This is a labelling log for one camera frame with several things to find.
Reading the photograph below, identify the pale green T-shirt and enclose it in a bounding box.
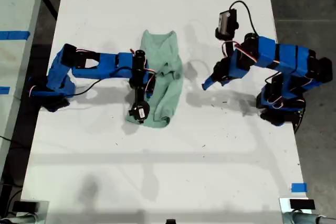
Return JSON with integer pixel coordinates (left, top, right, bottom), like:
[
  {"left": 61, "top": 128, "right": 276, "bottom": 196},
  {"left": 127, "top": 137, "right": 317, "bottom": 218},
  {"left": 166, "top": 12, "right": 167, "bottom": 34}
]
[{"left": 124, "top": 29, "right": 184, "bottom": 130}]

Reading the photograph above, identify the black stand leg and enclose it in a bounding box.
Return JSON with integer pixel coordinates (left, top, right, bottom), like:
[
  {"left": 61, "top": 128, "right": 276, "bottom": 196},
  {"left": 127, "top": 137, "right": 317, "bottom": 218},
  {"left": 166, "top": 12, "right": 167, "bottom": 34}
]
[{"left": 43, "top": 0, "right": 58, "bottom": 20}]

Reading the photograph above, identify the blue tape square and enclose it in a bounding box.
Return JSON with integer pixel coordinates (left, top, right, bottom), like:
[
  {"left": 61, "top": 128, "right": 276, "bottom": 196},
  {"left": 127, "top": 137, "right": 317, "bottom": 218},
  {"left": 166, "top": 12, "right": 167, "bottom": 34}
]
[{"left": 291, "top": 183, "right": 308, "bottom": 193}]

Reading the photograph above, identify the long blue tape strip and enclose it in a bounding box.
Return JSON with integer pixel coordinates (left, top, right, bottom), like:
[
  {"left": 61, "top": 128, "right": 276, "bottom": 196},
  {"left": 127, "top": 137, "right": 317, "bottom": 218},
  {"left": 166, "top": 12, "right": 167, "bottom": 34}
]
[{"left": 0, "top": 31, "right": 31, "bottom": 40}]

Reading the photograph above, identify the small black box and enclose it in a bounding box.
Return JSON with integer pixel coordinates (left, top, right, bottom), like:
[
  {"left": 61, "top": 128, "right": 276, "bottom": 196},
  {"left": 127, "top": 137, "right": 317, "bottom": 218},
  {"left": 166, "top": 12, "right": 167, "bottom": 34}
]
[
  {"left": 12, "top": 200, "right": 39, "bottom": 213},
  {"left": 289, "top": 199, "right": 316, "bottom": 210}
]

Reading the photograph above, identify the grey tube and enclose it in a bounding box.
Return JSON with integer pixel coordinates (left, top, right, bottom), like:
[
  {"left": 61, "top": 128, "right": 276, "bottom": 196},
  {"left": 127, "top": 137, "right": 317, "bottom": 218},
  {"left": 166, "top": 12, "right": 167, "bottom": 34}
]
[
  {"left": 283, "top": 211, "right": 336, "bottom": 224},
  {"left": 0, "top": 213, "right": 37, "bottom": 224}
]

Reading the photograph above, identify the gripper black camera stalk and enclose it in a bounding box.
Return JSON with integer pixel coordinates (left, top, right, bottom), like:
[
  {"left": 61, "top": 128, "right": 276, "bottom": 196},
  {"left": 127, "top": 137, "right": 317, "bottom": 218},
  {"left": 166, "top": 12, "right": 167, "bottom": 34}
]
[
  {"left": 135, "top": 87, "right": 144, "bottom": 104},
  {"left": 222, "top": 39, "right": 235, "bottom": 61}
]

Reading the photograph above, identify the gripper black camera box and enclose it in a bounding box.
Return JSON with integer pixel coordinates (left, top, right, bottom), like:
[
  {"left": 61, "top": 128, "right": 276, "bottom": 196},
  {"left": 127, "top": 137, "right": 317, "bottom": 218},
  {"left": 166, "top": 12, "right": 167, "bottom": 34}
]
[
  {"left": 215, "top": 9, "right": 239, "bottom": 41},
  {"left": 127, "top": 100, "right": 152, "bottom": 124}
]

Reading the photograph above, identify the gripper black camera cable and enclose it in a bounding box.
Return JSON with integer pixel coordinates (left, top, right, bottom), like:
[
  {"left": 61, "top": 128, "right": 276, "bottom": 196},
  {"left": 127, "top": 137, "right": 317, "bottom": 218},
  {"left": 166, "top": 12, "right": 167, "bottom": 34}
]
[
  {"left": 67, "top": 66, "right": 133, "bottom": 97},
  {"left": 228, "top": 0, "right": 259, "bottom": 37}
]

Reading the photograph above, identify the shiny metal bracket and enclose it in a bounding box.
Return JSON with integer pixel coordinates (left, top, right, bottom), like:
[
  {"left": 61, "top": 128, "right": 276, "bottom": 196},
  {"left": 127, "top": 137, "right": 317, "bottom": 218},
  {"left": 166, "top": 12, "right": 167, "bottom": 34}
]
[
  {"left": 20, "top": 200, "right": 50, "bottom": 224},
  {"left": 279, "top": 197, "right": 309, "bottom": 224}
]

